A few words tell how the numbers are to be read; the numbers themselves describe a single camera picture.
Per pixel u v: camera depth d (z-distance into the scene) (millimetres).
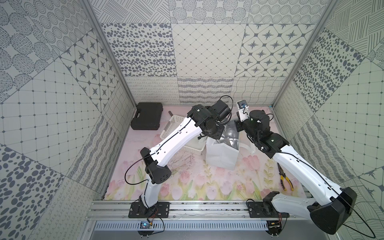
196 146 880
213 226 702
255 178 842
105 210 758
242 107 605
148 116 1074
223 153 765
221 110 529
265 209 653
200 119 466
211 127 490
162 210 737
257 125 531
